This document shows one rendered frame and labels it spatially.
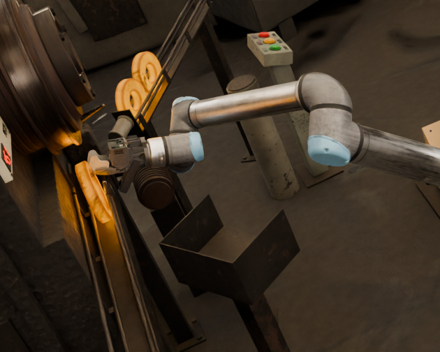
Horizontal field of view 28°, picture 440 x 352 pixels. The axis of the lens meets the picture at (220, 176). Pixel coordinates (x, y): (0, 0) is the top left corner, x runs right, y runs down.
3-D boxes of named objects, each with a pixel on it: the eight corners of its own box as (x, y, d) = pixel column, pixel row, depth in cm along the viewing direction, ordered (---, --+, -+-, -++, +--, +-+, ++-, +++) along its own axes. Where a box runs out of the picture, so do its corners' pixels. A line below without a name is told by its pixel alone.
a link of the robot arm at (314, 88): (339, 59, 237) (163, 96, 282) (336, 103, 234) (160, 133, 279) (362, 72, 245) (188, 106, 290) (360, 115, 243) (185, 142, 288)
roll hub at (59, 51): (83, 122, 235) (34, 31, 221) (74, 84, 259) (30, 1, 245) (102, 113, 235) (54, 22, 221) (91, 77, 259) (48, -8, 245)
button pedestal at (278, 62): (309, 191, 345) (256, 58, 314) (291, 165, 366) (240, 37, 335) (346, 174, 346) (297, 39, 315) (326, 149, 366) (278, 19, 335)
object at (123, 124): (112, 146, 295) (104, 133, 292) (122, 128, 301) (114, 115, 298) (127, 144, 292) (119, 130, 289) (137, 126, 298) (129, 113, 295)
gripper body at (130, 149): (105, 140, 264) (144, 133, 266) (108, 165, 268) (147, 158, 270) (107, 150, 257) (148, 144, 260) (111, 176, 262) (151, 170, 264)
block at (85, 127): (91, 204, 284) (57, 144, 272) (89, 192, 291) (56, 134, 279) (121, 190, 284) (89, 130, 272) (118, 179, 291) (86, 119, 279)
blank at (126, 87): (108, 98, 293) (116, 97, 292) (126, 70, 304) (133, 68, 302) (129, 133, 302) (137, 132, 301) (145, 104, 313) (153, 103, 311)
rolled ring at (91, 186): (81, 160, 240) (70, 165, 240) (110, 221, 241) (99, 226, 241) (89, 159, 258) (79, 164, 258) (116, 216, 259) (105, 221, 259)
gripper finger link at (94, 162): (76, 155, 260) (107, 150, 262) (79, 172, 263) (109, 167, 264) (77, 159, 257) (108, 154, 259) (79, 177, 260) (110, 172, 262)
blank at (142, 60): (126, 70, 304) (133, 69, 302) (141, 43, 314) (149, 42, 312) (145, 104, 313) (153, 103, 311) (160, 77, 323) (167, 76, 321)
